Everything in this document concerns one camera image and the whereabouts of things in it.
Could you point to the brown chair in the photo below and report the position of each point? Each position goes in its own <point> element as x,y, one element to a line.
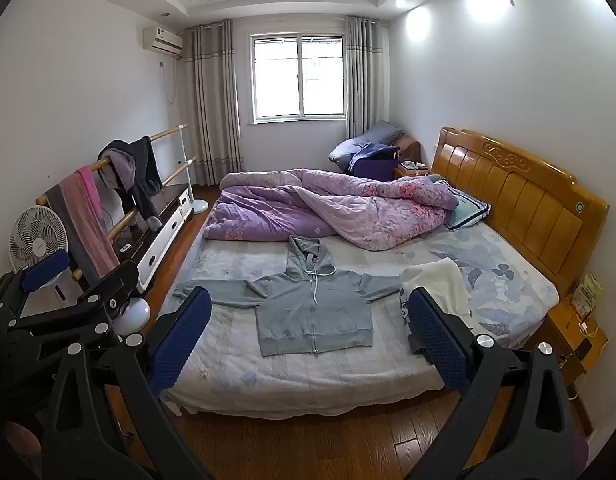
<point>410,147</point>

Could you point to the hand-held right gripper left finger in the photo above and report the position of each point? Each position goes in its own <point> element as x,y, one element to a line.
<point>180,342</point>

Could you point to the ceiling spot light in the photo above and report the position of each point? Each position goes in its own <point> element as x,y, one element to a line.
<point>400,3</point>

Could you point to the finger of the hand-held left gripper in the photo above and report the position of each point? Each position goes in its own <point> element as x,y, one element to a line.
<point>113,282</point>
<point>43,267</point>

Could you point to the black and white cabinet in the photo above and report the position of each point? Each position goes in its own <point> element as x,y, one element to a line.
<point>163,240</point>

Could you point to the wooden barre rack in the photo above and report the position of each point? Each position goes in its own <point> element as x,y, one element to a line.
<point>168,133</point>

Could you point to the window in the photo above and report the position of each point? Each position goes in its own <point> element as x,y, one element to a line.
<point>298,77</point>

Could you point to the grey zip hoodie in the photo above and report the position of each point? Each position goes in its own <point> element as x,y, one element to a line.
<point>313,320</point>

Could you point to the blue patterned pillow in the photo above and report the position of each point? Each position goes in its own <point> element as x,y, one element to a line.
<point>470,210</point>

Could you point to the grey towel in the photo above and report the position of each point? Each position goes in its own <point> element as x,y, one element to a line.
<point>68,230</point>

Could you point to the purple floral quilt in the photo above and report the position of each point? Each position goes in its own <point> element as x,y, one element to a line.
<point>268,210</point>

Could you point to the white air conditioner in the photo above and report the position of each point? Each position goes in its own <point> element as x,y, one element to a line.
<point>162,40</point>

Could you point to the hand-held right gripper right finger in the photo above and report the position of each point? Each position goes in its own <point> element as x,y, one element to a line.
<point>440,342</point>

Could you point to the white electric fan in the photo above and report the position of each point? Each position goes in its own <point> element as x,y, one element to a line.
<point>38,235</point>

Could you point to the wooden bed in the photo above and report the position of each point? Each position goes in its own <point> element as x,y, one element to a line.
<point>528,195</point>

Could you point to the small wooden nightstand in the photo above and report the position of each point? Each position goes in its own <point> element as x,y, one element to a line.
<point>413,173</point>

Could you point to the grey striped curtain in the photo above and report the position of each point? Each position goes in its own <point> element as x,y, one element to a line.
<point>365,75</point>
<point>213,105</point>

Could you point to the dark hooded jacket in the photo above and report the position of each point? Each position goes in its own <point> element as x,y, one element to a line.
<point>145,175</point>

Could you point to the chair with blue bedding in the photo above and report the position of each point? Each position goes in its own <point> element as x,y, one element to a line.
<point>373,140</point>

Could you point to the yellow packets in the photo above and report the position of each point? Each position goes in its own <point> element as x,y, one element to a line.
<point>588,292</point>

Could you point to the white knit sweater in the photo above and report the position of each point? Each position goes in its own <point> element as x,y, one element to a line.
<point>438,275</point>

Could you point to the lavender garment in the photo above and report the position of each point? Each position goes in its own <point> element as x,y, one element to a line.
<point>120,167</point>

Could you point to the pink towel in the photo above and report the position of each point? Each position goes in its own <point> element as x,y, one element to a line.
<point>90,215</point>

